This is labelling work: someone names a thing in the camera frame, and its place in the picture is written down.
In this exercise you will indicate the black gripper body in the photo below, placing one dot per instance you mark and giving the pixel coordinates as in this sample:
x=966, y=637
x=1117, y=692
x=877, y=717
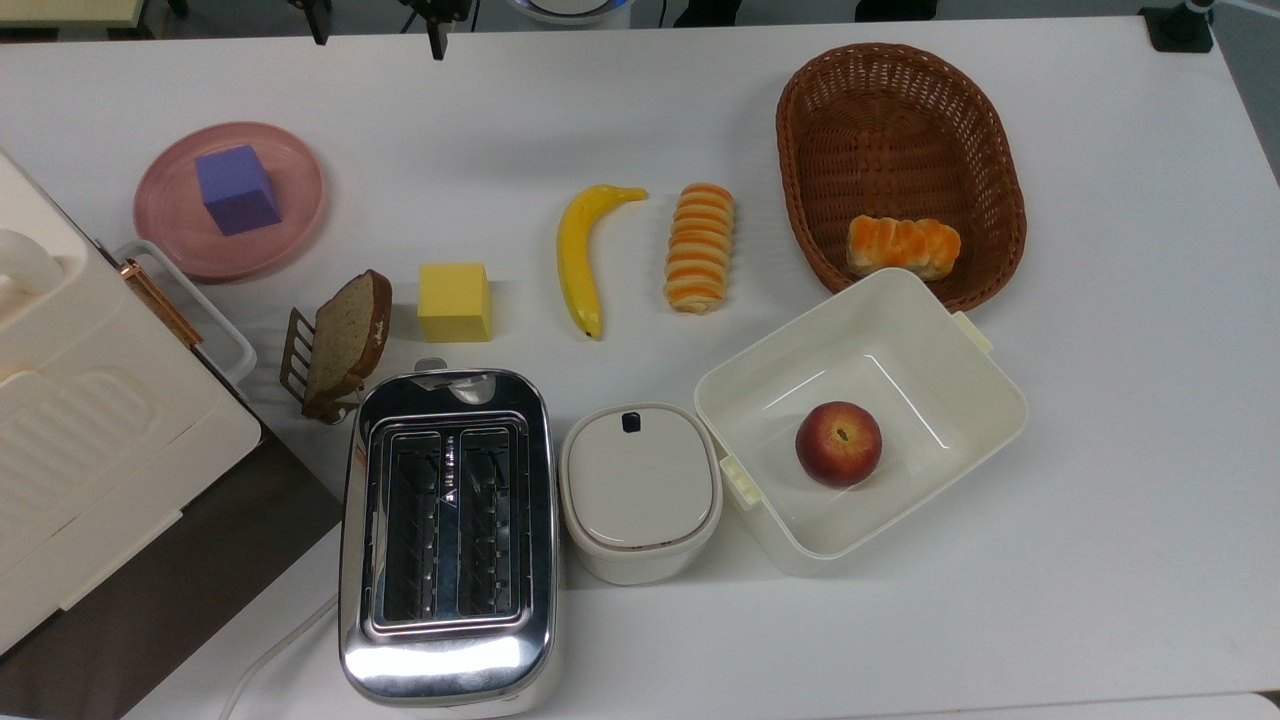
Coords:
x=437, y=9

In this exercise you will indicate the purple cube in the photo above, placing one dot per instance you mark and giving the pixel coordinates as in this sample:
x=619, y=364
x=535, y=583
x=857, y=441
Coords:
x=238, y=190

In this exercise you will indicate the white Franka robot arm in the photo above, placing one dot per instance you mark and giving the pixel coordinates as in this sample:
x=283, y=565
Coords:
x=570, y=8

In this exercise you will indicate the yellow cube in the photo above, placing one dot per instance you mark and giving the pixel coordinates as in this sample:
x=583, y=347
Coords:
x=455, y=302

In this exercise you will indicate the yellow toy banana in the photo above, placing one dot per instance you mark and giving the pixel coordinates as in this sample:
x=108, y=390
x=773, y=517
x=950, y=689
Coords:
x=573, y=260

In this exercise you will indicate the brown bread slice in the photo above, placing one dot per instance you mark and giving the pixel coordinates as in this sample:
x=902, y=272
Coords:
x=345, y=340

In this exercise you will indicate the pink plate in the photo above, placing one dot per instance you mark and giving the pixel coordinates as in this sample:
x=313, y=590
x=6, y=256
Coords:
x=170, y=220

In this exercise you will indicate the orange striped bread roll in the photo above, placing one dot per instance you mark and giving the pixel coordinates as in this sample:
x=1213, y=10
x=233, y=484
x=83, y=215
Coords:
x=700, y=250

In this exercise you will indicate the brown wicker basket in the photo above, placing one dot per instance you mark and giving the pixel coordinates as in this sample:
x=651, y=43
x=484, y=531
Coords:
x=900, y=130

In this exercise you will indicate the white lidded bin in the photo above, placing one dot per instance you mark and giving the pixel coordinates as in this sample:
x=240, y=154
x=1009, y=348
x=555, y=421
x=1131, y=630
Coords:
x=640, y=480

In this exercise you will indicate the orange glazed bun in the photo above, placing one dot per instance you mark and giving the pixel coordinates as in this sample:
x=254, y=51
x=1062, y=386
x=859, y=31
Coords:
x=903, y=246

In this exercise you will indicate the cream toy cabinet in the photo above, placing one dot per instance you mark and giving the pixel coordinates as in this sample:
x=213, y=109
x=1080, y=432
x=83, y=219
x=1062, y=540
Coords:
x=100, y=420

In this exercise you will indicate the red apple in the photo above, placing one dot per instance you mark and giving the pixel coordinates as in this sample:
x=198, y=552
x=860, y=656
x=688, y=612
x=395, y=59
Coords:
x=838, y=445

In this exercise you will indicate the dark brown cabinet base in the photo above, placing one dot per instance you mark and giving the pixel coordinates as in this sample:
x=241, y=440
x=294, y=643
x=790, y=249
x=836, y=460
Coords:
x=200, y=560

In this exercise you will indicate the white plastic box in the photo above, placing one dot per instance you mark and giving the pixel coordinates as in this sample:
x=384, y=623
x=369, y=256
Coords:
x=940, y=400

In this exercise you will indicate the chrome and cream toaster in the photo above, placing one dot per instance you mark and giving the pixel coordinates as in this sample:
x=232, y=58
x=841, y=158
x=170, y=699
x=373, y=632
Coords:
x=450, y=660

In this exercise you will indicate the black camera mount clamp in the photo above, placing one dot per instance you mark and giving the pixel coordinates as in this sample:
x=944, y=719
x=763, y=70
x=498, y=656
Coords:
x=1178, y=28
x=317, y=22

